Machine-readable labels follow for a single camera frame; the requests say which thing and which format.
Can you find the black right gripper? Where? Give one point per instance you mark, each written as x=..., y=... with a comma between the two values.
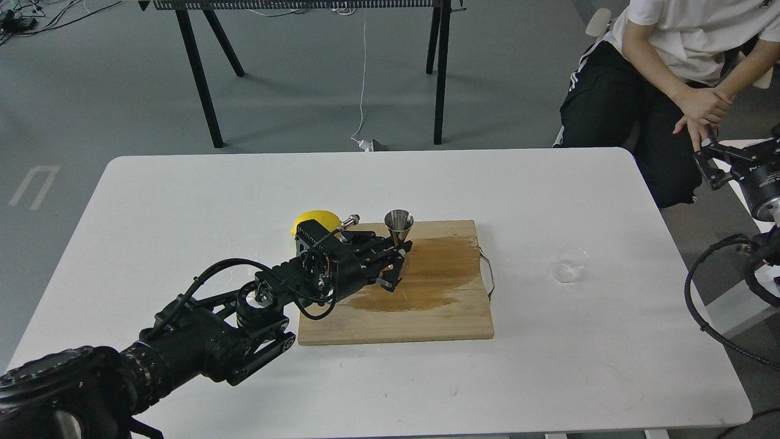
x=719, y=164

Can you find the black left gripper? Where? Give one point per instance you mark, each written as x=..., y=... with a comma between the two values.
x=336, y=262

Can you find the steel double jigger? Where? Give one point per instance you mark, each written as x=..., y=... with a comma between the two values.
x=398, y=223

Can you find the clear glass measuring cup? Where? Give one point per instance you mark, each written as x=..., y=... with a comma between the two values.
x=570, y=261

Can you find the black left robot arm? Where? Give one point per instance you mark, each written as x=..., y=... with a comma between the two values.
x=229, y=324

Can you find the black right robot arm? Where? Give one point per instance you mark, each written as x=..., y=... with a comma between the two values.
x=757, y=252

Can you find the wooden cutting board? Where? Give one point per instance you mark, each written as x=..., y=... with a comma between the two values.
x=441, y=296

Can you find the seated person white shirt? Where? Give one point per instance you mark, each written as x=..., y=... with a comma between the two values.
x=669, y=70

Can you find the black metal frame table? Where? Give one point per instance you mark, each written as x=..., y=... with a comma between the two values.
x=308, y=40

